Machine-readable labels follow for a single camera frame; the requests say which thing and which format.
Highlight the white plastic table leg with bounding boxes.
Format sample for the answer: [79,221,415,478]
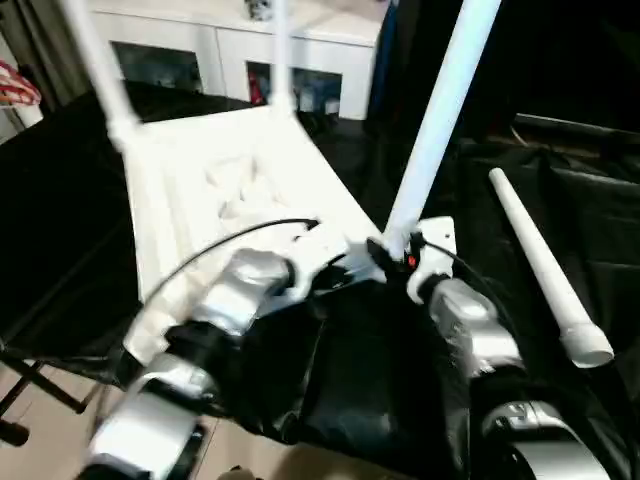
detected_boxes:
[64,0,141,146]
[488,168,615,370]
[269,0,297,119]
[383,0,504,261]

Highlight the white plastic table top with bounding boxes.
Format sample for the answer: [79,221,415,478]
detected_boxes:
[122,107,389,374]

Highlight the black glossy mat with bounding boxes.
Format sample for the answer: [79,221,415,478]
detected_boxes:
[0,82,640,480]

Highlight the dark blue hanging cloth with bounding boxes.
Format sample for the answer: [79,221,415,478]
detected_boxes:
[369,0,401,121]

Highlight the white cabinet with glass doors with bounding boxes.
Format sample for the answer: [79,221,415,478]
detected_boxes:
[92,0,381,121]

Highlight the black rubber stand foot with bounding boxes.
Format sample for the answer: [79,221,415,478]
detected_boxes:
[0,419,30,447]

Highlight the grey curtain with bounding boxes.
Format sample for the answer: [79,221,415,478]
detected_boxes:
[29,0,94,109]

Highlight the red patterned cloth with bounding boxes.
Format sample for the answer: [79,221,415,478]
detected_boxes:
[0,59,42,107]

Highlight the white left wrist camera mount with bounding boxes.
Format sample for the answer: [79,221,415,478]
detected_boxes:
[284,229,351,304]

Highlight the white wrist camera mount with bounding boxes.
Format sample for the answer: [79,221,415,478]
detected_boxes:
[284,229,351,304]
[407,216,457,304]

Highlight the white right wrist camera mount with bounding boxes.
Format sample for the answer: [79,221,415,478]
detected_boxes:
[407,216,457,304]

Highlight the black folding stand frame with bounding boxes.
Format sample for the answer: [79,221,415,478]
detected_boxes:
[0,344,89,416]

